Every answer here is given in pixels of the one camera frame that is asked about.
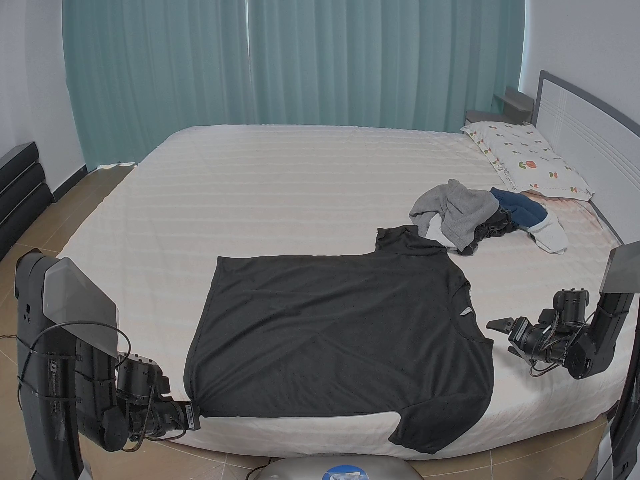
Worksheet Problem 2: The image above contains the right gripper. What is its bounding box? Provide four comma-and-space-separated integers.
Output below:
486, 317, 557, 367

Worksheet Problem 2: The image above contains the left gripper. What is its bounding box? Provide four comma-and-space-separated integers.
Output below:
146, 399, 203, 437

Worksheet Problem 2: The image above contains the black T-shirt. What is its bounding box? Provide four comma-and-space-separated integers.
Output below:
184, 225, 496, 455

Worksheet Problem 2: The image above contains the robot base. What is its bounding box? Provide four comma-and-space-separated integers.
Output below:
260, 458, 408, 480

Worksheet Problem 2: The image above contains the bed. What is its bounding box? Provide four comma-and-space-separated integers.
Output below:
55, 70, 640, 461

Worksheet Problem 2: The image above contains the white garment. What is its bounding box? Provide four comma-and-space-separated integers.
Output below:
425, 215, 458, 249
527, 213, 569, 255

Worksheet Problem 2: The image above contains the black patterned garment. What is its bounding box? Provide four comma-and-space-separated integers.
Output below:
457, 207, 521, 256

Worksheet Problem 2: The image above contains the dark blue garment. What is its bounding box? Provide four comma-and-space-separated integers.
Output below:
490, 186, 548, 231

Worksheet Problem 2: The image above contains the grey garment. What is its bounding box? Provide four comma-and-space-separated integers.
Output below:
409, 179, 499, 250

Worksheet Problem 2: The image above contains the white printed pillow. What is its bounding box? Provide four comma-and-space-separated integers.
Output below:
460, 120, 594, 199

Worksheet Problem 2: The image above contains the grey bedside table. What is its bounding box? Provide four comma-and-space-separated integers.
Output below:
465, 86, 535, 126

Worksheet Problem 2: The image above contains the black chest of drawers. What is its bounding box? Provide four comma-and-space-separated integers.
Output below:
0, 141, 53, 261

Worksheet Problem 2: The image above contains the blue-green curtain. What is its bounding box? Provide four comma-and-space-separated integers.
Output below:
62, 0, 253, 169
247, 0, 526, 131

